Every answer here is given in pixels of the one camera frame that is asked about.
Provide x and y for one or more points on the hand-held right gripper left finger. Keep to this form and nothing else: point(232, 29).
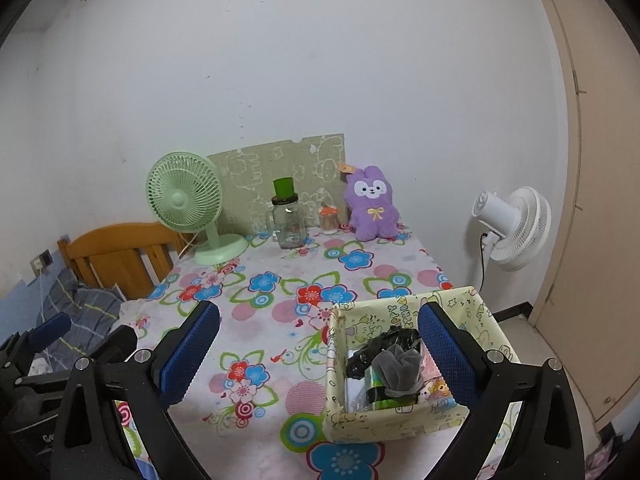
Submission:
point(192, 350)

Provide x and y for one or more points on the green patterned board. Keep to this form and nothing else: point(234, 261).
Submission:
point(300, 165)

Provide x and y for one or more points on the white standing fan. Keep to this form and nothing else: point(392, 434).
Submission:
point(520, 230)

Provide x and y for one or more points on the pink booklet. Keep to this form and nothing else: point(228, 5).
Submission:
point(429, 362)

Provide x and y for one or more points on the wall socket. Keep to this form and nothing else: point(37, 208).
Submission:
point(41, 260)

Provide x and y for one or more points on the purple plush rabbit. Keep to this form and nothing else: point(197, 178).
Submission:
point(372, 220)

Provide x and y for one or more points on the beige door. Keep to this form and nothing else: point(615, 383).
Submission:
point(600, 210)

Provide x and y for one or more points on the grey black socks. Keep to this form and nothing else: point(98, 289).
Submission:
point(382, 342)

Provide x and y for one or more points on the orange green tissue pack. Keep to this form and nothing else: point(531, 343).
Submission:
point(385, 399)

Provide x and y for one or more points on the floral tablecloth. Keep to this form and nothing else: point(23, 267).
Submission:
point(280, 270)

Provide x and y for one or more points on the cartoon printed tissue pack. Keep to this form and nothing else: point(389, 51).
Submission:
point(440, 390)

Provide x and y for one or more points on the yellow printed storage box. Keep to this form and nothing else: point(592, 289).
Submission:
point(360, 425)

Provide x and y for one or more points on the green desk fan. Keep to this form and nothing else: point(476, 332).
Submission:
point(177, 197)

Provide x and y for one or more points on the small jar with orange lid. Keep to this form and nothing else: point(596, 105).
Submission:
point(329, 221)

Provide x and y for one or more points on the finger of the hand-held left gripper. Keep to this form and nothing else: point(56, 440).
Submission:
point(50, 327)
point(117, 342)

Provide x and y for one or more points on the glass jar with green lid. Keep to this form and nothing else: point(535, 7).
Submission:
point(290, 225)

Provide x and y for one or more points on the grey plaid blanket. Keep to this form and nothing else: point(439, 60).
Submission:
point(85, 305)

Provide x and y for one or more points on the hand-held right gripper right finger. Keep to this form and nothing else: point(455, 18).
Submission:
point(445, 355)

